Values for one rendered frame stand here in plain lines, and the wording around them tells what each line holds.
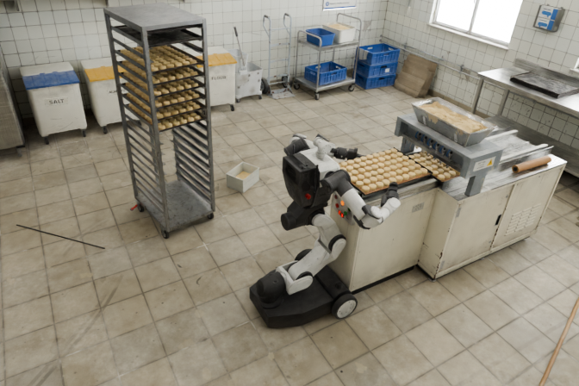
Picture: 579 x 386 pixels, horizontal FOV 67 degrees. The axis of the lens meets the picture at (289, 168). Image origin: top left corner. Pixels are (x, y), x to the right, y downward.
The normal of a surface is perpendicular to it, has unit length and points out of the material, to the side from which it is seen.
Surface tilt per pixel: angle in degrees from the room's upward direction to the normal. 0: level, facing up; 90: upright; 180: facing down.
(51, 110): 88
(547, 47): 90
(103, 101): 92
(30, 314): 0
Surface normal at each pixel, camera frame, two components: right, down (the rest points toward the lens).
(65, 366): 0.05, -0.85
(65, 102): 0.54, 0.49
